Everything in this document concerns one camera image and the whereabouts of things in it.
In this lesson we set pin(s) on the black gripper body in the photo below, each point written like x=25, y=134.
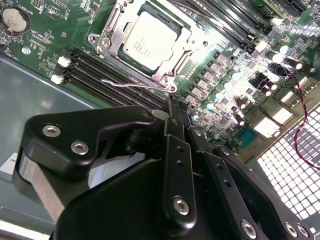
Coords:
x=112, y=212

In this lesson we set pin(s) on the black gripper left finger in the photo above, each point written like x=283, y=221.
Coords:
x=100, y=119

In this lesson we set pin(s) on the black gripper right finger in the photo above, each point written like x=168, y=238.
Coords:
x=222, y=175

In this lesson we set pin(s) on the metal socket cover frame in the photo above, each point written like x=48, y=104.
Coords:
x=116, y=43

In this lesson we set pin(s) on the silver square CPU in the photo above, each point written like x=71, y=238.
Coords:
x=150, y=40

